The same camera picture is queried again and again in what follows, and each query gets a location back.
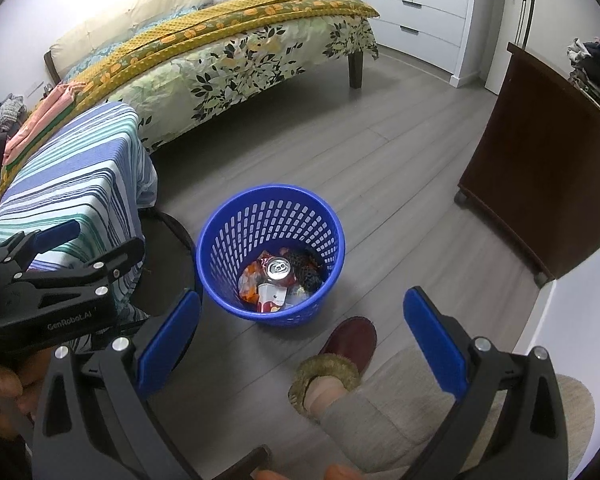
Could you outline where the black mesh net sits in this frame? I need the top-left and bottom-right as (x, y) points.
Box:
(284, 248), (326, 294)

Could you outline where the person's left hand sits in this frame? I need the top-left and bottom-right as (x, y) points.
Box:
(0, 347), (56, 441)

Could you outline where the round table, striped cloth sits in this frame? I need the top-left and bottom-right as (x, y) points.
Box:
(0, 101), (159, 322)

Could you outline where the cream padded headboard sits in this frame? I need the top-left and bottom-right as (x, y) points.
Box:
(48, 0), (214, 67)

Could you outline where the white wardrobe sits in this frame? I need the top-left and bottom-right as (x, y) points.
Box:
(256, 0), (512, 89)

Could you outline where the stack of folded clothes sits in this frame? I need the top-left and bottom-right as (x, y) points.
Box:
(567, 35), (600, 127)

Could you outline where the leaf print bed sheet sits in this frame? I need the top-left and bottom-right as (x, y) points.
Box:
(104, 14), (381, 154)

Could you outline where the person's grey trouser leg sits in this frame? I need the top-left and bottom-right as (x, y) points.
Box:
(302, 344), (596, 480)

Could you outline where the red and white packet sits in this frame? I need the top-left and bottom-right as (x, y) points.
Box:
(254, 282), (287, 314)

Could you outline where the maroon fur-lined slipper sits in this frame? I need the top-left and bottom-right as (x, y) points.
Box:
(287, 315), (379, 414)

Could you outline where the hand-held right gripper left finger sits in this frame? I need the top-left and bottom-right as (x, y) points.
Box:
(31, 287), (204, 480)

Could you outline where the teal floral pillow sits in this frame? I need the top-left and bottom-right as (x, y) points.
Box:
(130, 2), (204, 47)
(62, 45), (131, 84)

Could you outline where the blue plastic basket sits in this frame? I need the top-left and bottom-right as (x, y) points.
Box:
(195, 184), (346, 330)

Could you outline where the person's right hand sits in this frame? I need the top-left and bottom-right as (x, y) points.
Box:
(252, 463), (357, 480)

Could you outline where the pile of patterned clothes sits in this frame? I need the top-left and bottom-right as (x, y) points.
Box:
(0, 93), (29, 136)

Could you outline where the pink striped folded cloth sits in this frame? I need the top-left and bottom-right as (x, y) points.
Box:
(2, 82), (89, 166)

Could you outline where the brown wooden cabinet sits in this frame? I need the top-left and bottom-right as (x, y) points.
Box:
(456, 42), (600, 289)

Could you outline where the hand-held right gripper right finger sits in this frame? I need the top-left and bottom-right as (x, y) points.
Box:
(402, 285), (572, 480)

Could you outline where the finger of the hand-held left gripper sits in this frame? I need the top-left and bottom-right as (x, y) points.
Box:
(0, 219), (81, 274)
(10, 237), (146, 311)

